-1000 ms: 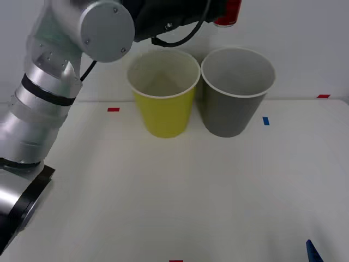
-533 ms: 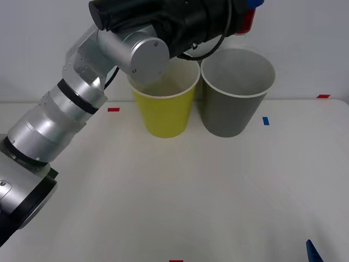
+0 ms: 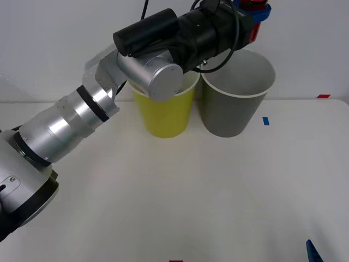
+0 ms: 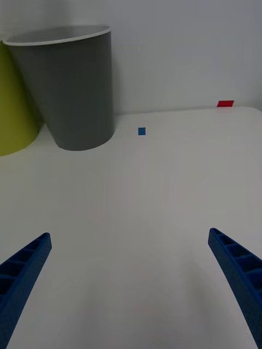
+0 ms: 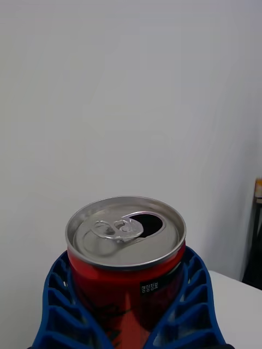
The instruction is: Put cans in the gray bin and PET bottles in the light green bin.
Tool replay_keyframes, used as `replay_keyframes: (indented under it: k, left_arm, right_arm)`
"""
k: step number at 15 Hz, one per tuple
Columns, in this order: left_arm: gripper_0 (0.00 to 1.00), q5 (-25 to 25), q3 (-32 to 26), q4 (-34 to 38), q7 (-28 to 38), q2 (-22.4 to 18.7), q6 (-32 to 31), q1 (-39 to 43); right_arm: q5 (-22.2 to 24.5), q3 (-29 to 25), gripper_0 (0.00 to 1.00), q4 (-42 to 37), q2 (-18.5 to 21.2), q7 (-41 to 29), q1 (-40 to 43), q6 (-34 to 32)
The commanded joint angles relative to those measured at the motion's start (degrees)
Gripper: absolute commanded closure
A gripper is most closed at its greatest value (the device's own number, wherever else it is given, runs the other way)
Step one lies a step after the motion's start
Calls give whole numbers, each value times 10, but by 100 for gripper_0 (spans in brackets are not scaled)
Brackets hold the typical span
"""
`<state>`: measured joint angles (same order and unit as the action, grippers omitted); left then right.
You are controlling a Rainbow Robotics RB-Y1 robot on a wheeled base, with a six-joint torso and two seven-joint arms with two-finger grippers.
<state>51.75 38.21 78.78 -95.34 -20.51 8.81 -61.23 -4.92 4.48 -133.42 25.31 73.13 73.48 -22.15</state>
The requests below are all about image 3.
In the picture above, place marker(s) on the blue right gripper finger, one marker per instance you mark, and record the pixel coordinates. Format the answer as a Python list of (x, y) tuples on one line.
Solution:
[(313, 252)]

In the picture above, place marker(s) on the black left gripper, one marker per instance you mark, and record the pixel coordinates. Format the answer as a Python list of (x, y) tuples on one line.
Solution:
[(231, 30)]

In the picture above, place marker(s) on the red drink can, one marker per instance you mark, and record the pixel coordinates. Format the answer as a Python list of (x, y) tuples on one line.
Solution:
[(255, 32)]

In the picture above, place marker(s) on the silver and black left arm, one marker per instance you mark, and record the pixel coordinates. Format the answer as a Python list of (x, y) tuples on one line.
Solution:
[(68, 122)]

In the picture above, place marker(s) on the grey plastic bin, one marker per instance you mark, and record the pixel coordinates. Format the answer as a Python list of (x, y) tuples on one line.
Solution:
[(229, 114)]

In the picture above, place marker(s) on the yellow-green plastic bin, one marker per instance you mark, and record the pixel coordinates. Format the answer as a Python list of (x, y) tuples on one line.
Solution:
[(165, 117)]

